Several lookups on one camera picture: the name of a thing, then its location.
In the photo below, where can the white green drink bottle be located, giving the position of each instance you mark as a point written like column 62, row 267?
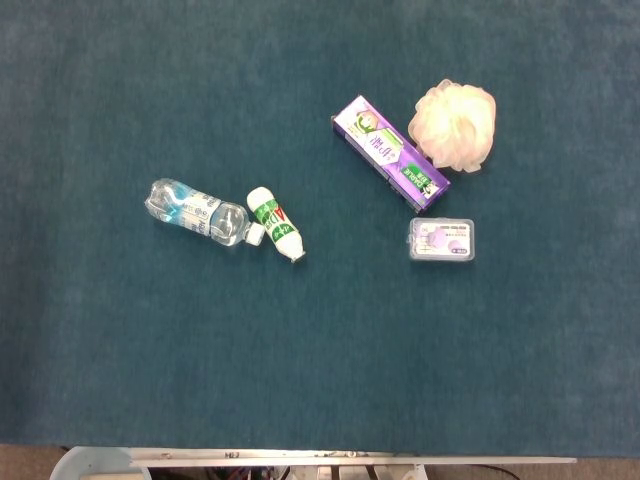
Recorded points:
column 272, row 220

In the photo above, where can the clear plastic water bottle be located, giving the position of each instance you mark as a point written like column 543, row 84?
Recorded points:
column 200, row 215

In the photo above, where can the cream mesh bath loofah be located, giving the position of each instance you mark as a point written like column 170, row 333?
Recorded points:
column 455, row 125

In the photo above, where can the purple toothpaste box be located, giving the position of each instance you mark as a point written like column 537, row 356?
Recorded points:
column 380, row 145

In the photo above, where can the clear box purple label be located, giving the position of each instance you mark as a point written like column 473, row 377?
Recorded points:
column 442, row 240

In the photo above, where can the teal table cloth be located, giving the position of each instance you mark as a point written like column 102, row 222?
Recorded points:
column 250, row 350

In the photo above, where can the metal table edge bar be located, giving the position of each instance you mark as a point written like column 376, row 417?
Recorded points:
column 350, row 457

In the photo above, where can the wiring bundle under bar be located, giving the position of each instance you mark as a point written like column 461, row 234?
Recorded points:
column 250, row 474

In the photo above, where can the light blue round base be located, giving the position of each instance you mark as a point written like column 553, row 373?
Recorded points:
column 85, row 465

